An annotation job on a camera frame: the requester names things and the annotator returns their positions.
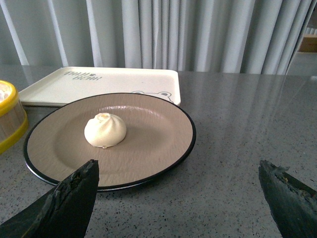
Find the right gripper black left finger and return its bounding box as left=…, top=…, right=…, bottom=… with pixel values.
left=0, top=160, right=99, bottom=238

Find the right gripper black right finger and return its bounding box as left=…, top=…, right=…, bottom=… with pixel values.
left=259, top=160, right=317, bottom=238

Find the white steamed bun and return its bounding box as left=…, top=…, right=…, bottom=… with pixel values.
left=84, top=113, right=127, bottom=149

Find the brown plate with black rim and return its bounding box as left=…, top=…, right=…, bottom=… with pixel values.
left=23, top=93, right=196, bottom=191

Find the white bear print tray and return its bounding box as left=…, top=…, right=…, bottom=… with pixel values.
left=19, top=66, right=181, bottom=107

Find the yellow rimmed wooden steamer basket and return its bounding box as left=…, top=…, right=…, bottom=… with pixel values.
left=0, top=80, right=28, bottom=153

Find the wooden shelf behind curtain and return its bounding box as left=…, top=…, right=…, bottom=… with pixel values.
left=298, top=26, right=317, bottom=53

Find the grey pleated curtain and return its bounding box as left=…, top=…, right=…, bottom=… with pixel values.
left=0, top=0, right=316, bottom=75

